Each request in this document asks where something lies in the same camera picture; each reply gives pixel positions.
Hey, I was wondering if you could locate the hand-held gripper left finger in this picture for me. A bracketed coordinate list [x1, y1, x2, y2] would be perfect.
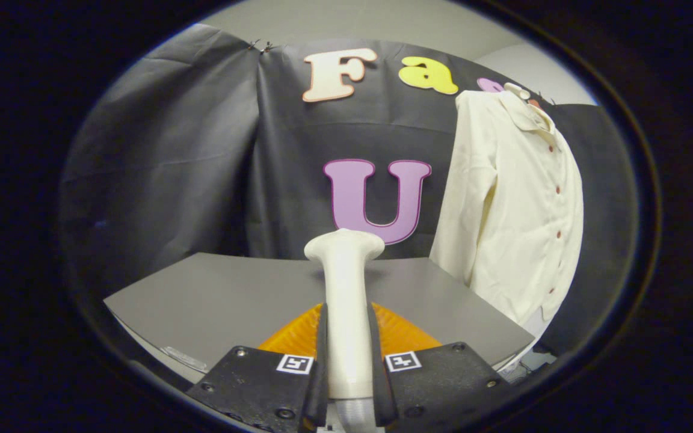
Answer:
[187, 302, 330, 433]

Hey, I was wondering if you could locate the black backdrop cloth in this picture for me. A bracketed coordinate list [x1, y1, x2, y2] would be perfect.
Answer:
[60, 24, 642, 357]

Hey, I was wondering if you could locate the white plastic clothes hanger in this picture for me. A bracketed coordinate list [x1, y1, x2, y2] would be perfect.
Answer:
[503, 82, 534, 104]

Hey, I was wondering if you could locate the grey cabinet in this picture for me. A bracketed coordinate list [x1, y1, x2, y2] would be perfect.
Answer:
[103, 253, 535, 385]

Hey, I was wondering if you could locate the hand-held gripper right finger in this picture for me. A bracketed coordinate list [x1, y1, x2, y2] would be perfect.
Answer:
[366, 302, 511, 433]

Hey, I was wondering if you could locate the white garment steamer head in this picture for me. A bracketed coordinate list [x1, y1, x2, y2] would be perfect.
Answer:
[304, 228, 386, 400]

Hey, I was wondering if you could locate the cream button-up shirt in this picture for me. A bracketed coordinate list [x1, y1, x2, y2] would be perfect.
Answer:
[430, 84, 585, 361]

